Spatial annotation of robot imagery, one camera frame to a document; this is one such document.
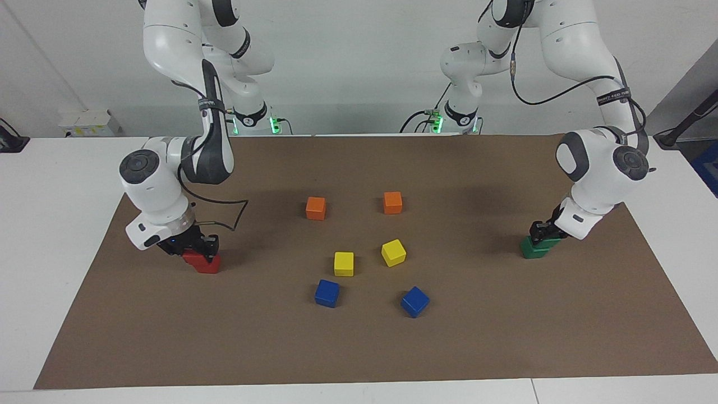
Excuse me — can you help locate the brown table mat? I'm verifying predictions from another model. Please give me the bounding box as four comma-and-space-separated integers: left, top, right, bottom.
33, 134, 718, 390

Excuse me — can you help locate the blue wooden cube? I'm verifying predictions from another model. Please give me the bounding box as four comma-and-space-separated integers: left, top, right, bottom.
401, 286, 431, 319
314, 279, 340, 309

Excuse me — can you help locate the blue crate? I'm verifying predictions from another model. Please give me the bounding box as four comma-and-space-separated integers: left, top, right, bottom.
690, 140, 718, 197

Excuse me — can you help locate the black stand pole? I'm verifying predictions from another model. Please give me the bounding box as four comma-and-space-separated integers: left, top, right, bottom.
653, 90, 718, 149

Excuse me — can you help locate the black desk device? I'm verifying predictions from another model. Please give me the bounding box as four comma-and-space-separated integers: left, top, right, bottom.
0, 118, 30, 153

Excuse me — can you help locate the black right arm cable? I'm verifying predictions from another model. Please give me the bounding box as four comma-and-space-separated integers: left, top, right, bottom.
171, 79, 249, 232

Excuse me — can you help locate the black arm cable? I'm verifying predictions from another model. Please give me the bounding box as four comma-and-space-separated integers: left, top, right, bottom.
509, 0, 648, 152
171, 79, 249, 232

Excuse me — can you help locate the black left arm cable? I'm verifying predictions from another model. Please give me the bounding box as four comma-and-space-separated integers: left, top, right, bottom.
509, 0, 648, 152

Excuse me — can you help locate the white wall socket box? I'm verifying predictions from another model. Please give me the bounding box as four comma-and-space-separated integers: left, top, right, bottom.
59, 109, 121, 138

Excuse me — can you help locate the black base cable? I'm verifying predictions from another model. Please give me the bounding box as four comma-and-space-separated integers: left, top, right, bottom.
399, 84, 452, 134

